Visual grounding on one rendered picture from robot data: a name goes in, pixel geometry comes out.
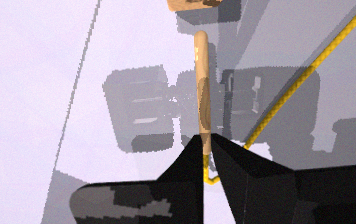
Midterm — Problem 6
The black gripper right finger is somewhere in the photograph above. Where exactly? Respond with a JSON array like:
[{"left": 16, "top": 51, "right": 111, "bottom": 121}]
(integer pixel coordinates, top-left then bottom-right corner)
[{"left": 211, "top": 133, "right": 356, "bottom": 224}]

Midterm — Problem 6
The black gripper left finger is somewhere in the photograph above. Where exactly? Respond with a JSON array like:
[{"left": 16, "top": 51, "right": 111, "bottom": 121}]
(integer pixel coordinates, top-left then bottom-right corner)
[{"left": 69, "top": 134, "right": 205, "bottom": 224}]

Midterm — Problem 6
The light wooden block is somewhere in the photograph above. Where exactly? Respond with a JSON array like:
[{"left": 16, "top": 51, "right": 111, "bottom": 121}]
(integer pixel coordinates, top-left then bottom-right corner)
[{"left": 167, "top": 0, "right": 223, "bottom": 12}]

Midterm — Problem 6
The wooden stick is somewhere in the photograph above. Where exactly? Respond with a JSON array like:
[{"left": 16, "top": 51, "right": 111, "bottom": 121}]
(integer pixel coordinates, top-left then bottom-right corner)
[{"left": 194, "top": 16, "right": 356, "bottom": 185}]

